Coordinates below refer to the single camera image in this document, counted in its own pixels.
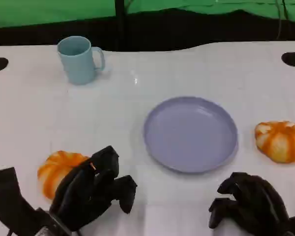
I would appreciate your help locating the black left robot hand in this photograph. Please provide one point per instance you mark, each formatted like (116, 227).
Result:
(88, 186)

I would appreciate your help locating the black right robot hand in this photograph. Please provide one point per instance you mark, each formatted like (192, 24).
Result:
(255, 204)

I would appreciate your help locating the orange and white bread roll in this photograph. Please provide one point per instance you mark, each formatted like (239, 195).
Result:
(54, 169)
(280, 142)

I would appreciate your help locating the lilac plate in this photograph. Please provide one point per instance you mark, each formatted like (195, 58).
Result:
(190, 135)

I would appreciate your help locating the pale green mug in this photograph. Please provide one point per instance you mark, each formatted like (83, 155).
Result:
(76, 66)

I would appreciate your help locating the black pole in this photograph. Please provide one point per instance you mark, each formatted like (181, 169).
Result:
(120, 24)

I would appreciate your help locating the black cloth below green cloth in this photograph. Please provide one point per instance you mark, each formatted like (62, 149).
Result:
(186, 32)

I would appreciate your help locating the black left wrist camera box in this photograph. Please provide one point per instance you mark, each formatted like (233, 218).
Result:
(7, 191)

